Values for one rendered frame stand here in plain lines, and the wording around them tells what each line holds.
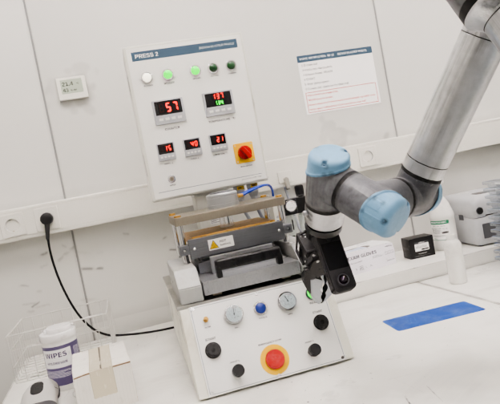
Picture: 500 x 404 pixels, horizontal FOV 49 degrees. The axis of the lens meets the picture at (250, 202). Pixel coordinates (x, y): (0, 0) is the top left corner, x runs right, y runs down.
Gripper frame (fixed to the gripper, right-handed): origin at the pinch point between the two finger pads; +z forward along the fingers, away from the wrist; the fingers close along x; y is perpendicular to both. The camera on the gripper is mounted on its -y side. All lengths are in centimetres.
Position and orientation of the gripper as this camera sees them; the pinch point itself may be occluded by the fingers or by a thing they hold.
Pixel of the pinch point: (321, 300)
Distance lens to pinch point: 116.6
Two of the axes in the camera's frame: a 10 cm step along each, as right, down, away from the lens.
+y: -2.9, -5.8, 7.7
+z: 0.2, 7.9, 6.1
